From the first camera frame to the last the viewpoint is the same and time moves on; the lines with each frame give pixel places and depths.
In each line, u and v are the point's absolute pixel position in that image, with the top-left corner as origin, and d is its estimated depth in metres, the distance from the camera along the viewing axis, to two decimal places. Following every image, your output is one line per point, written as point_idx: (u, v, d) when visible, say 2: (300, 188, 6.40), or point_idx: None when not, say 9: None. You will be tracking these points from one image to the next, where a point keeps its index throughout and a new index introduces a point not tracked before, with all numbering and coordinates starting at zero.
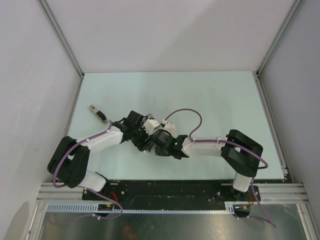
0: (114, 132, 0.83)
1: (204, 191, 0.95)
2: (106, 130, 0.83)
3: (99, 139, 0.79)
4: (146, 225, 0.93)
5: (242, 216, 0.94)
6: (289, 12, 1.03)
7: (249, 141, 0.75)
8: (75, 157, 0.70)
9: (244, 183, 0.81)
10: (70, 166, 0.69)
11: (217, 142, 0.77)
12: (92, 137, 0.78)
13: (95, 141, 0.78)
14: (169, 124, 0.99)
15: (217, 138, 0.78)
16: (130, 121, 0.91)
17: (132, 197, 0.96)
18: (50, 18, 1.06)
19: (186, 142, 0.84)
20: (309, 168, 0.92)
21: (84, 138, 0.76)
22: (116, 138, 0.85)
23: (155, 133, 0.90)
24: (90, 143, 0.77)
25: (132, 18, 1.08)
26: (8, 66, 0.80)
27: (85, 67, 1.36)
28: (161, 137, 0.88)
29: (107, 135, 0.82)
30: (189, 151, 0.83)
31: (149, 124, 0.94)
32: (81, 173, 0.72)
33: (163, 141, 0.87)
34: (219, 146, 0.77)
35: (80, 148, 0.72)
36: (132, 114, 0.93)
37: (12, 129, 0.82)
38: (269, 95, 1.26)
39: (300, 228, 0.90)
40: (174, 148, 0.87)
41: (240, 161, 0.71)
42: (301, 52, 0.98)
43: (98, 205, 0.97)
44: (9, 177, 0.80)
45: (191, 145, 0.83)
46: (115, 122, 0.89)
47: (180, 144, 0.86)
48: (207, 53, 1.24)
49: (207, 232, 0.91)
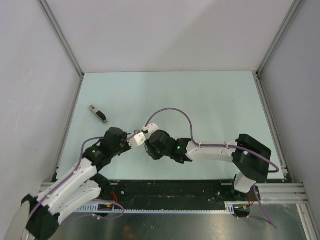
0: (83, 170, 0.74)
1: (204, 191, 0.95)
2: (72, 172, 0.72)
3: (65, 188, 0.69)
4: (146, 225, 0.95)
5: (242, 216, 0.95)
6: (289, 12, 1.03)
7: (259, 145, 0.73)
8: (37, 218, 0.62)
9: (247, 184, 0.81)
10: (36, 228, 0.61)
11: (227, 148, 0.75)
12: (53, 189, 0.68)
13: (58, 194, 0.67)
14: (150, 126, 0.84)
15: (226, 143, 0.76)
16: (107, 144, 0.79)
17: (132, 197, 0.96)
18: (50, 18, 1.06)
19: (191, 147, 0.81)
20: (309, 168, 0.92)
21: (45, 195, 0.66)
22: (87, 175, 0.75)
23: (156, 134, 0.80)
24: (53, 198, 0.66)
25: (133, 18, 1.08)
26: (9, 66, 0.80)
27: (85, 67, 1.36)
28: (163, 140, 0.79)
29: (75, 178, 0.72)
30: (195, 155, 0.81)
31: (134, 141, 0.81)
32: (52, 227, 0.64)
33: (165, 144, 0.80)
34: (229, 152, 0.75)
35: (42, 209, 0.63)
36: (108, 136, 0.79)
37: (12, 129, 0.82)
38: (269, 95, 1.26)
39: (299, 228, 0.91)
40: (176, 152, 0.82)
41: (250, 166, 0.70)
42: (301, 52, 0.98)
43: (98, 205, 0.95)
44: (9, 177, 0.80)
45: (196, 150, 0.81)
46: (86, 150, 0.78)
47: (184, 148, 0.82)
48: (207, 53, 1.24)
49: (207, 232, 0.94)
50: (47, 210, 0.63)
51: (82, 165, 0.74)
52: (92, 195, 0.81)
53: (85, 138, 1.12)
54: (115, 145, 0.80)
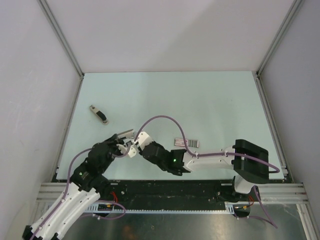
0: (71, 196, 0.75)
1: (204, 191, 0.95)
2: (61, 199, 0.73)
3: (56, 216, 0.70)
4: (146, 225, 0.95)
5: (242, 216, 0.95)
6: (289, 11, 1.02)
7: (256, 148, 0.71)
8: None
9: (248, 186, 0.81)
10: None
11: (225, 156, 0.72)
12: (44, 220, 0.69)
13: (49, 224, 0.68)
14: (140, 136, 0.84)
15: (224, 151, 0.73)
16: (93, 163, 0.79)
17: (132, 197, 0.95)
18: (50, 18, 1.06)
19: (188, 158, 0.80)
20: (309, 168, 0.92)
21: (37, 227, 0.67)
22: (77, 198, 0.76)
23: (151, 149, 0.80)
24: (45, 229, 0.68)
25: (132, 18, 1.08)
26: (9, 66, 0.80)
27: (85, 67, 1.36)
28: (158, 154, 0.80)
29: (64, 205, 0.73)
30: (192, 166, 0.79)
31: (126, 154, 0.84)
32: None
33: (160, 157, 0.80)
34: (228, 160, 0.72)
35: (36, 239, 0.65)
36: (93, 155, 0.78)
37: (12, 129, 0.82)
38: (269, 95, 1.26)
39: (300, 228, 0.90)
40: (174, 166, 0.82)
41: (252, 172, 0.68)
42: (301, 52, 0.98)
43: (98, 205, 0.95)
44: (9, 177, 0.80)
45: (194, 161, 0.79)
46: (73, 172, 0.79)
47: (180, 161, 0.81)
48: (207, 54, 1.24)
49: (207, 232, 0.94)
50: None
51: (70, 190, 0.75)
52: (92, 201, 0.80)
53: (85, 138, 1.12)
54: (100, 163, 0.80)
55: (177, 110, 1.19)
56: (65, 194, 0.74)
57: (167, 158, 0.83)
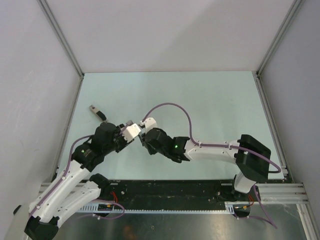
0: (73, 174, 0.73)
1: (204, 191, 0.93)
2: (61, 178, 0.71)
3: (55, 195, 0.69)
4: (146, 225, 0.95)
5: (242, 216, 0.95)
6: (289, 12, 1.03)
7: (261, 146, 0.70)
8: (31, 227, 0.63)
9: (248, 185, 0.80)
10: (36, 236, 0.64)
11: (228, 148, 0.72)
12: (43, 199, 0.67)
13: (48, 203, 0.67)
14: (147, 120, 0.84)
15: (228, 144, 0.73)
16: (98, 141, 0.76)
17: (132, 197, 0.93)
18: (51, 19, 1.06)
19: (190, 146, 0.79)
20: (309, 168, 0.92)
21: (34, 206, 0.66)
22: (78, 178, 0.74)
23: (153, 133, 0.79)
24: (43, 207, 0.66)
25: (132, 18, 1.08)
26: (9, 67, 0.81)
27: (85, 67, 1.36)
28: (160, 138, 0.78)
29: (64, 184, 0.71)
30: (193, 155, 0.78)
31: (128, 134, 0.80)
32: (53, 231, 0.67)
33: (162, 142, 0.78)
34: (231, 153, 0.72)
35: (34, 218, 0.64)
36: (99, 132, 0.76)
37: (12, 129, 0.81)
38: (269, 95, 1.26)
39: (299, 228, 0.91)
40: (174, 151, 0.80)
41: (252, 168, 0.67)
42: (301, 52, 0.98)
43: (98, 205, 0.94)
44: (8, 177, 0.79)
45: (195, 149, 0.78)
46: (76, 149, 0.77)
47: (181, 148, 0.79)
48: (207, 53, 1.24)
49: (207, 232, 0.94)
50: (39, 221, 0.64)
51: (71, 169, 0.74)
52: (92, 196, 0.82)
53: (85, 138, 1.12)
54: (106, 142, 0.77)
55: (176, 111, 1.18)
56: (66, 172, 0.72)
57: (169, 143, 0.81)
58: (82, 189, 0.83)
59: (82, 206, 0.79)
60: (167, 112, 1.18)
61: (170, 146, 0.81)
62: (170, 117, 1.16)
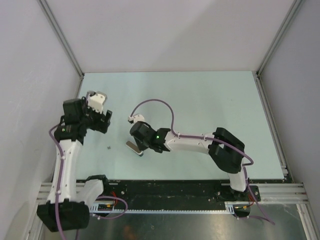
0: (70, 150, 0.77)
1: (204, 191, 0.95)
2: (61, 159, 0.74)
3: (67, 175, 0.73)
4: (146, 225, 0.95)
5: (242, 216, 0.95)
6: (289, 12, 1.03)
7: (234, 139, 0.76)
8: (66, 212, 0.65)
9: (239, 181, 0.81)
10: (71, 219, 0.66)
11: (204, 140, 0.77)
12: (59, 183, 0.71)
13: (65, 185, 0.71)
14: (136, 116, 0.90)
15: (203, 136, 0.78)
16: (72, 115, 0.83)
17: (132, 197, 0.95)
18: (51, 19, 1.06)
19: (170, 137, 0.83)
20: (309, 168, 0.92)
21: (55, 193, 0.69)
22: (75, 152, 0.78)
23: (135, 126, 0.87)
24: (64, 190, 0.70)
25: (132, 18, 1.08)
26: (9, 67, 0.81)
27: (85, 67, 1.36)
28: (141, 131, 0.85)
29: (68, 162, 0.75)
30: (172, 145, 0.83)
31: (95, 103, 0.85)
32: (85, 210, 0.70)
33: (143, 135, 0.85)
34: (206, 144, 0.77)
35: (64, 203, 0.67)
36: (69, 107, 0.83)
37: (12, 129, 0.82)
38: (269, 95, 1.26)
39: (300, 228, 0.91)
40: (155, 142, 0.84)
41: (225, 157, 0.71)
42: (302, 51, 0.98)
43: (98, 205, 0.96)
44: (8, 177, 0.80)
45: (174, 140, 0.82)
46: (56, 133, 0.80)
47: (162, 138, 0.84)
48: (207, 53, 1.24)
49: (207, 232, 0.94)
50: (68, 201, 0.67)
51: (64, 147, 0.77)
52: (99, 188, 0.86)
53: (85, 138, 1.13)
54: (81, 113, 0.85)
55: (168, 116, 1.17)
56: (63, 152, 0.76)
57: (151, 134, 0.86)
58: (88, 184, 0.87)
59: (94, 197, 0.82)
60: (156, 107, 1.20)
61: (153, 136, 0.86)
62: (159, 116, 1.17)
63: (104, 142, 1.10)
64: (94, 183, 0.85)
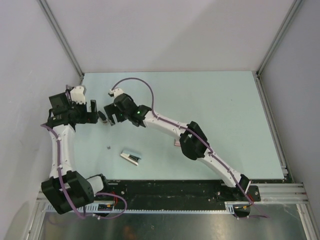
0: (65, 133, 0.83)
1: (204, 191, 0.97)
2: (58, 140, 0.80)
3: (66, 153, 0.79)
4: (146, 225, 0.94)
5: (242, 216, 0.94)
6: (289, 12, 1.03)
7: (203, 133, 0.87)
8: (72, 182, 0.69)
9: (227, 181, 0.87)
10: (78, 193, 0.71)
11: (178, 127, 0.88)
12: (59, 160, 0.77)
13: (65, 160, 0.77)
14: (117, 91, 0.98)
15: (179, 124, 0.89)
16: (60, 106, 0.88)
17: (132, 197, 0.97)
18: (50, 19, 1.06)
19: (149, 116, 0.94)
20: (308, 168, 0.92)
21: (57, 168, 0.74)
22: (70, 134, 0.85)
23: (120, 97, 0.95)
24: (65, 165, 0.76)
25: (132, 18, 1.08)
26: (10, 67, 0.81)
27: (85, 67, 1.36)
28: (124, 102, 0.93)
29: (64, 142, 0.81)
30: (149, 123, 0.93)
31: (77, 95, 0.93)
32: (89, 185, 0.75)
33: (125, 105, 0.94)
34: (178, 131, 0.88)
35: (68, 174, 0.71)
36: (56, 99, 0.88)
37: (12, 129, 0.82)
38: (269, 94, 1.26)
39: (300, 228, 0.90)
40: (135, 116, 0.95)
41: (191, 146, 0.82)
42: (301, 52, 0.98)
43: (98, 205, 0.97)
44: (8, 177, 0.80)
45: (153, 120, 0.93)
46: (48, 123, 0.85)
47: (143, 114, 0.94)
48: (207, 53, 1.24)
49: (207, 232, 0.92)
50: (72, 172, 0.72)
51: (58, 131, 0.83)
52: (99, 185, 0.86)
53: (85, 138, 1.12)
54: (68, 103, 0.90)
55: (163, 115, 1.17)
56: (57, 135, 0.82)
57: (133, 109, 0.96)
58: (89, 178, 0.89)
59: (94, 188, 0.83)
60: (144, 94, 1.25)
61: (134, 111, 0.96)
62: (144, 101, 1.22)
63: (104, 142, 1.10)
64: (95, 178, 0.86)
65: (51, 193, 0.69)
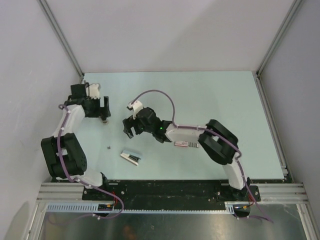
0: (75, 108, 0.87)
1: (204, 191, 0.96)
2: (68, 112, 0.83)
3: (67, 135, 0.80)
4: (146, 225, 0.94)
5: (242, 216, 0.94)
6: (289, 12, 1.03)
7: (226, 132, 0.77)
8: (69, 143, 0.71)
9: (235, 179, 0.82)
10: (72, 156, 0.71)
11: (197, 130, 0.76)
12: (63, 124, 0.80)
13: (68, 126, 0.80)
14: (136, 104, 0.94)
15: (197, 126, 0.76)
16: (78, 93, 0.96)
17: (132, 197, 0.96)
18: (51, 19, 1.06)
19: (170, 127, 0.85)
20: (308, 168, 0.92)
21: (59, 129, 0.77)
22: (78, 112, 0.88)
23: (144, 112, 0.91)
24: (66, 129, 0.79)
25: (132, 19, 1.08)
26: (10, 67, 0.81)
27: (85, 67, 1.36)
28: (150, 119, 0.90)
29: (73, 115, 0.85)
30: (171, 135, 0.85)
31: (94, 91, 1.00)
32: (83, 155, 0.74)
33: (151, 122, 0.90)
34: (198, 134, 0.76)
35: (65, 135, 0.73)
36: (77, 87, 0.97)
37: (12, 129, 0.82)
38: (269, 94, 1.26)
39: (300, 228, 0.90)
40: (160, 132, 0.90)
41: (217, 149, 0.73)
42: (301, 51, 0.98)
43: (98, 205, 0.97)
44: (8, 177, 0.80)
45: (174, 130, 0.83)
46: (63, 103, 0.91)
47: (165, 129, 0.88)
48: (207, 53, 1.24)
49: (207, 232, 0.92)
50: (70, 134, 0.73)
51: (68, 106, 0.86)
52: (97, 178, 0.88)
53: (85, 138, 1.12)
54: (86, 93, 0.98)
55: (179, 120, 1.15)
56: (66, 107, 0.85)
57: (157, 124, 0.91)
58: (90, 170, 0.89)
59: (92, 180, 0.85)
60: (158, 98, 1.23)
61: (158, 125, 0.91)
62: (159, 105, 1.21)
63: (105, 142, 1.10)
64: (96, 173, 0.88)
65: (48, 149, 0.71)
